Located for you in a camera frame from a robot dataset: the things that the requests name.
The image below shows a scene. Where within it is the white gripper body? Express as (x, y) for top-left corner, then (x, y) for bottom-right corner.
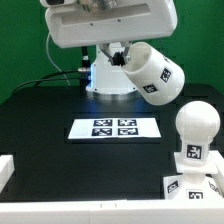
(44, 0), (178, 48)

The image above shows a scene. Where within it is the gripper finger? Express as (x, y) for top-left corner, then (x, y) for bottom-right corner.
(121, 41), (132, 65)
(99, 43), (120, 65)

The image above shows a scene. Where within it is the white lamp shade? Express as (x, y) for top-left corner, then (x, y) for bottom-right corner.
(122, 42), (185, 105)

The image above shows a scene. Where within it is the white lamp bulb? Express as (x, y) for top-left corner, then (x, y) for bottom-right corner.
(175, 101), (220, 166)

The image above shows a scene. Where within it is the white lamp base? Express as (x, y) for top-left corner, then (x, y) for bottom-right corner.
(163, 152), (223, 200)

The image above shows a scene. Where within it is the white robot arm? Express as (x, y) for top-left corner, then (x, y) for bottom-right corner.
(39, 0), (178, 99)

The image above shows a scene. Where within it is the white marker plate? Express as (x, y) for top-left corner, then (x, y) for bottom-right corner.
(68, 118), (161, 140)

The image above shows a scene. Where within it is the black camera stand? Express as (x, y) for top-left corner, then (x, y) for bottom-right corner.
(80, 46), (91, 96)

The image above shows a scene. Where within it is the grey cable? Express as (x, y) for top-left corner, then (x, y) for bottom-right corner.
(45, 33), (72, 87)

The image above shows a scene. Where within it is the black cable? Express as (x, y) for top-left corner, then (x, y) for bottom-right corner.
(12, 69), (88, 96)

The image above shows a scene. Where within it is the white right wall block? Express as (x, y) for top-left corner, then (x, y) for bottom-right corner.
(211, 151), (224, 192)

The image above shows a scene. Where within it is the white wall block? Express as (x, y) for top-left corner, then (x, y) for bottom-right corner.
(211, 151), (224, 192)
(0, 155), (15, 193)

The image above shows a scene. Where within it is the white front wall bar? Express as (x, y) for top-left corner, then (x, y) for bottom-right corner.
(0, 200), (224, 224)

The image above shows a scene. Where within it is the white left wall block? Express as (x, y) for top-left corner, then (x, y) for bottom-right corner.
(0, 155), (15, 193)

